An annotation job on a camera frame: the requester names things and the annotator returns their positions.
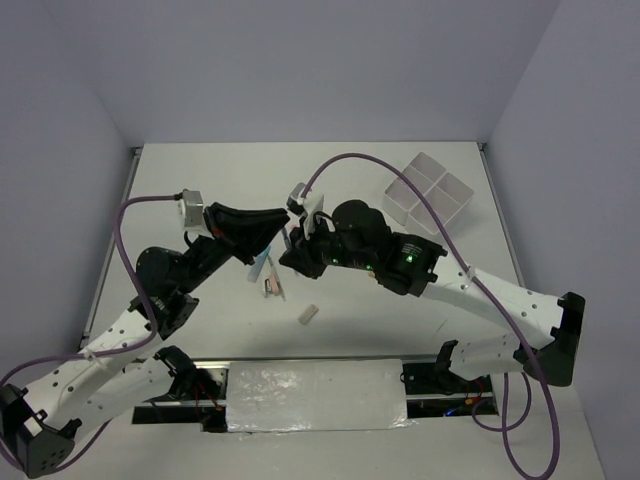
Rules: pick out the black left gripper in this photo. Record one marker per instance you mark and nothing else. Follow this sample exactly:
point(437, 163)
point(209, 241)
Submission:
point(245, 234)

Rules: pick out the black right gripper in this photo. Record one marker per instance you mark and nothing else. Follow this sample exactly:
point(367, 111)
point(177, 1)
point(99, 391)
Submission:
point(302, 252)

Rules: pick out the blue pen clear barrel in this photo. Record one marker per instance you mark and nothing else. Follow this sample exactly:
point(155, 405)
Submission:
point(286, 238)

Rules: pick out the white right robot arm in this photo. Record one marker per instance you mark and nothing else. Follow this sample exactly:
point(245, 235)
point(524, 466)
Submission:
point(542, 331)

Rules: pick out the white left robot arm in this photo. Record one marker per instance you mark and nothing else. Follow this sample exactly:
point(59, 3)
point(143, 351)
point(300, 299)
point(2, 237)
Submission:
point(129, 362)

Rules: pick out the light blue highlighter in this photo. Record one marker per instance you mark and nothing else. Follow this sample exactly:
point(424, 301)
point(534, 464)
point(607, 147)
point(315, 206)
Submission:
point(256, 269)

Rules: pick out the beige eraser centre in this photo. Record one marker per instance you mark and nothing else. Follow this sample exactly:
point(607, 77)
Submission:
point(308, 314)

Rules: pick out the silver foil panel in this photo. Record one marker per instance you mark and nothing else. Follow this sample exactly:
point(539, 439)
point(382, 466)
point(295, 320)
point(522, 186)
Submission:
point(300, 396)

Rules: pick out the clear compartment organizer box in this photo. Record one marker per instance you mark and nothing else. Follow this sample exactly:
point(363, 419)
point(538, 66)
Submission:
point(446, 193)

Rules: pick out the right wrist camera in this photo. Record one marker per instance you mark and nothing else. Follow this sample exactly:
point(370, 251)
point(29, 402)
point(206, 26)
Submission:
point(302, 197)

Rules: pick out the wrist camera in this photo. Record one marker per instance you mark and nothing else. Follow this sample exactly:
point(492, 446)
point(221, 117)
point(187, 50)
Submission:
point(302, 197)
point(191, 211)

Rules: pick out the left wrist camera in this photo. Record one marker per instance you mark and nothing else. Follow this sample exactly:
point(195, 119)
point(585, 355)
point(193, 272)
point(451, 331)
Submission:
point(191, 211)

